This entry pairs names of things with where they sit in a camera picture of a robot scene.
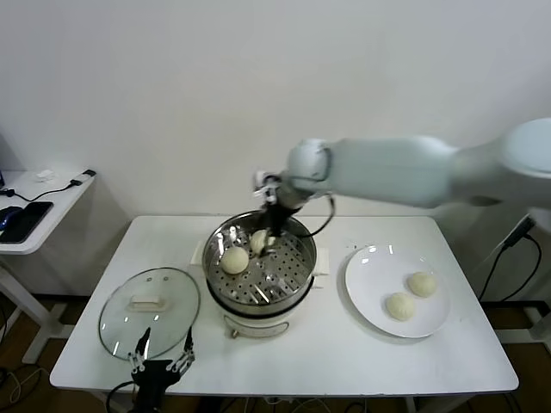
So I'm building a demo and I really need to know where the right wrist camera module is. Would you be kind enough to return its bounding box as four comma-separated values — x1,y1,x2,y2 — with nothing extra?
253,170,282,203

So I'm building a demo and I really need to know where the white electric cooker base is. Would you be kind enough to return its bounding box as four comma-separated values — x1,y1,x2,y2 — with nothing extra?
189,262,328,340

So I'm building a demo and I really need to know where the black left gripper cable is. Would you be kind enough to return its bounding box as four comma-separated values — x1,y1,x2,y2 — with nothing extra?
106,380,139,410

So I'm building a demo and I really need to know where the white side table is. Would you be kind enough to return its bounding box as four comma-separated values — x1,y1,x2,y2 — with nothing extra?
0,170,96,365

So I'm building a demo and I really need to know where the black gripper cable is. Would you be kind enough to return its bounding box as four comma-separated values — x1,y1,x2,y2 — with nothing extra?
106,380,139,410
306,194,337,238

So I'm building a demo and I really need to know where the blue computer mouse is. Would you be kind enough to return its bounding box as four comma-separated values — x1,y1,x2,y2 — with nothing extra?
0,206,22,230

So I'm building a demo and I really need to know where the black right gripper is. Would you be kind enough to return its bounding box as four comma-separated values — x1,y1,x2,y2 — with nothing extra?
257,193,302,258

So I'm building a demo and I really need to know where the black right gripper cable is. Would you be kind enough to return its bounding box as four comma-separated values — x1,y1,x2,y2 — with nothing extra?
306,194,337,238

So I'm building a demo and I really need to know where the white round plate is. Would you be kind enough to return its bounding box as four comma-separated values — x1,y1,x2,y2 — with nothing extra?
344,244,452,339

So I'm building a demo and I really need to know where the black power adapter cable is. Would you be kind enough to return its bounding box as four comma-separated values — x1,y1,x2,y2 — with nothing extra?
480,217,542,302

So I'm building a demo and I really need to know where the steel perforated steamer basket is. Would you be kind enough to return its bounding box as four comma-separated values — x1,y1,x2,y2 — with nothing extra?
190,210,331,306

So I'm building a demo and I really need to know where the glass lid with cream handle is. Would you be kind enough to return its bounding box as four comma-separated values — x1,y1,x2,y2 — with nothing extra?
97,267,201,361

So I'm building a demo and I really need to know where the black smartphone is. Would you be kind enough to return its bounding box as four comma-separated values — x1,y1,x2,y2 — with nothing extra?
1,200,54,245

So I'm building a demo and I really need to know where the white steamed baozi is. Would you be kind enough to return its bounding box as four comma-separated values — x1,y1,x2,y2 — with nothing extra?
249,231,271,256
385,292,418,322
406,270,437,299
220,247,250,275

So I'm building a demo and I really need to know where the black cable with adapter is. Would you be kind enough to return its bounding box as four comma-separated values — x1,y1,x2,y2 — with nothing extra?
0,170,96,202

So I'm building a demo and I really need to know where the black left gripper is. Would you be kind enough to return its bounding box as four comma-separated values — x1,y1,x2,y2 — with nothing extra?
127,325,195,413

